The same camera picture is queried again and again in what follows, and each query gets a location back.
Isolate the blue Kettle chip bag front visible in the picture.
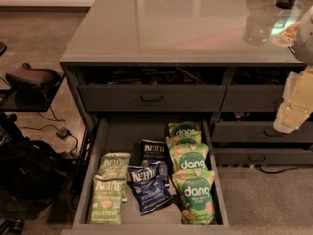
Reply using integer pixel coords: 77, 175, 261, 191
128, 162, 172, 215

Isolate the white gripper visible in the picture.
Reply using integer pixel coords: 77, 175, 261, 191
273, 65, 313, 134

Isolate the green Kettle jalapeno bag rear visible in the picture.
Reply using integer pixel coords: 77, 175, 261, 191
94, 152, 131, 203

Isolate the blue Kettle chip bag rear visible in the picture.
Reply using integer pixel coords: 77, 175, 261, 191
141, 139, 169, 185

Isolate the black power adapter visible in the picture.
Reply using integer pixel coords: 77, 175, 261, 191
56, 127, 70, 140

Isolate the green kettle jalapeno bag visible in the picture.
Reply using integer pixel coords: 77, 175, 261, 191
94, 152, 131, 203
88, 175, 126, 224

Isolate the grey top right drawer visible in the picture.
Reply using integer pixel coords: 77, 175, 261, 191
221, 85, 283, 112

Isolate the green Dang chips bag rear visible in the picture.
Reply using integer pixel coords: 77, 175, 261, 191
168, 121, 201, 137

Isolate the black floor cable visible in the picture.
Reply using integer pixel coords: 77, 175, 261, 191
18, 106, 80, 159

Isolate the open grey middle drawer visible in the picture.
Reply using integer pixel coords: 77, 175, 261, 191
61, 114, 242, 235

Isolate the grey counter cabinet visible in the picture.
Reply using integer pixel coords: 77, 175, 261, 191
59, 0, 313, 235

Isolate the black cable right floor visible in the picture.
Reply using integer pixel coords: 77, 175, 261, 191
254, 164, 313, 175

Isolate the green Kettle jalapeno bag front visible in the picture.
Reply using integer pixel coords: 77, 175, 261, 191
88, 175, 126, 224

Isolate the green Dang chips bag front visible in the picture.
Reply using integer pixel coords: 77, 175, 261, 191
172, 169, 215, 225

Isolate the green dang chips bag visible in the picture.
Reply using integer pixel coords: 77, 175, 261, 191
166, 131, 202, 148
169, 143, 209, 172
172, 169, 215, 225
168, 121, 201, 137

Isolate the grey top left drawer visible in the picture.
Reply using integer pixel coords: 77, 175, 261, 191
78, 84, 226, 112

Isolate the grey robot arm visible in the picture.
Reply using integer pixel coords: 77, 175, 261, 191
273, 7, 313, 133

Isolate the brown leather bag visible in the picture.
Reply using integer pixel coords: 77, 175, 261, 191
5, 63, 61, 96

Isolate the blue kettle chip bag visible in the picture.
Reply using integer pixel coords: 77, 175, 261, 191
128, 162, 172, 215
141, 139, 169, 185

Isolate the grey bottom right drawer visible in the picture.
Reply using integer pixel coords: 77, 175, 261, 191
213, 148, 313, 165

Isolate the black backpack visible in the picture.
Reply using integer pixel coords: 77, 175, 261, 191
0, 140, 72, 199

